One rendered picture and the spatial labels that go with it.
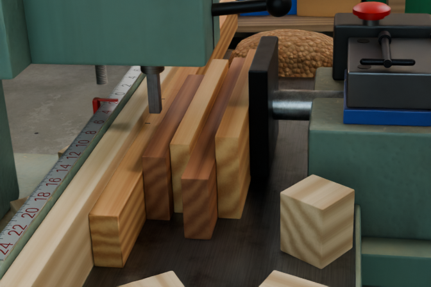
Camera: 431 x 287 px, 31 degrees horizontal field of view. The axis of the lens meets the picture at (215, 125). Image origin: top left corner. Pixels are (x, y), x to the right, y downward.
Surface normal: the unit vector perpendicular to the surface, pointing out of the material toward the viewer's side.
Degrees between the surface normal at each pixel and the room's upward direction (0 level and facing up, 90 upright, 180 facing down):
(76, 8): 90
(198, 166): 0
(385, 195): 90
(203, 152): 0
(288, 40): 21
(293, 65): 73
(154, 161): 90
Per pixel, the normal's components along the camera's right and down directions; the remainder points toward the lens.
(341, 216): 0.71, 0.26
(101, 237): -0.16, 0.40
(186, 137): -0.04, -0.92
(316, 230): -0.70, 0.31
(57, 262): 0.99, 0.03
